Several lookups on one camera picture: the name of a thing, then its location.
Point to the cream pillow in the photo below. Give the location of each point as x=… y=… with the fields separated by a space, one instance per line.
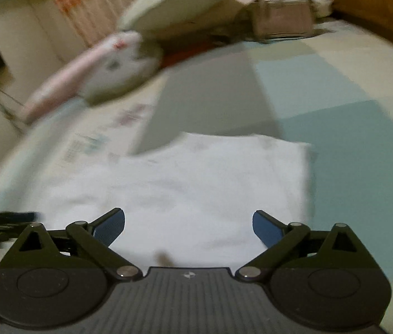
x=147 y=16

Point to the pink floral quilt roll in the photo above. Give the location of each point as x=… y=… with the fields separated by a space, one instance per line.
x=65 y=83

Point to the white printed long-sleeve shirt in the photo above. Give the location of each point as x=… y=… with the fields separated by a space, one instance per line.
x=188 y=204

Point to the grey cushion with hole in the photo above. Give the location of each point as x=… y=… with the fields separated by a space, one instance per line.
x=122 y=71

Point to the beige handbag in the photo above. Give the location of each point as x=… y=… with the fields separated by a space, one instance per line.
x=271 y=19

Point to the patchwork pastel bed sheet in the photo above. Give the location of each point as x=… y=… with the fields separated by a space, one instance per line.
x=333 y=91

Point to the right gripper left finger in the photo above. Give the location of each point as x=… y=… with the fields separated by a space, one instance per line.
x=92 y=240

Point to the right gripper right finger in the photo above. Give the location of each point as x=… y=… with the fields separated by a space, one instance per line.
x=282 y=241

